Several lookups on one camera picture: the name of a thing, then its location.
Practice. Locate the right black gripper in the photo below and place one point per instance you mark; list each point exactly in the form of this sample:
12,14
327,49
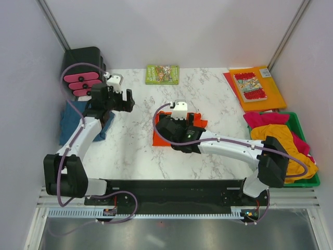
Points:
183,122

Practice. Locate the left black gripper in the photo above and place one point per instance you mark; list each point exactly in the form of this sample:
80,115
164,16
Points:
124,105

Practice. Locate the orange t shirt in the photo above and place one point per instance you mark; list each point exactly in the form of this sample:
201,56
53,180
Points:
158,141

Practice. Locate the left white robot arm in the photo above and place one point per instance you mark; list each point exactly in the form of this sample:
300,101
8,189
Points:
64,172

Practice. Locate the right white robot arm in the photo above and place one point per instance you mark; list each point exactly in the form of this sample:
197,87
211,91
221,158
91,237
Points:
267,156

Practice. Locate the green paperback book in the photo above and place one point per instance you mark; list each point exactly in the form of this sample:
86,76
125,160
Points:
162,75

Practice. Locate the red folder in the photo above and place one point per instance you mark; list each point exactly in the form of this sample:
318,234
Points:
231,83

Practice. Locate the blue folded t shirt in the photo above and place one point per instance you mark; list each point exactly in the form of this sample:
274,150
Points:
70,120

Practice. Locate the black pink drawer unit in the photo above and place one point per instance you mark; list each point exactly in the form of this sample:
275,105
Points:
80,79

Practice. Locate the magenta t shirt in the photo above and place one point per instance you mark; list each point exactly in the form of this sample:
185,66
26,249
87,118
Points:
290,119

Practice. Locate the red comic book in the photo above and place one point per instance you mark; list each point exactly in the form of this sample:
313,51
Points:
249,87

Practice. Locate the orange folder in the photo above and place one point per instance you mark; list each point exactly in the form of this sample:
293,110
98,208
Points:
274,97

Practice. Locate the yellow t shirt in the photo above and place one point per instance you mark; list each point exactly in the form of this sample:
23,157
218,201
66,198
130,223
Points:
293,145

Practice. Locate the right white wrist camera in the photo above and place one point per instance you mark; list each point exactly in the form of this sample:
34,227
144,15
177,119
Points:
179,110

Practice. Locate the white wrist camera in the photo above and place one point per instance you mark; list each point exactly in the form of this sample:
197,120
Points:
115,81
179,110

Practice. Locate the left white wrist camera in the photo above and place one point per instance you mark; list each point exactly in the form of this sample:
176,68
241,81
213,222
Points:
115,81

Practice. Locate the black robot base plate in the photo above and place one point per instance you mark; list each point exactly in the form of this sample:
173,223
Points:
177,197

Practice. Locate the white slotted cable duct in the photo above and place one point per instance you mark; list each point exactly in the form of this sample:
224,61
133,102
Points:
107,213

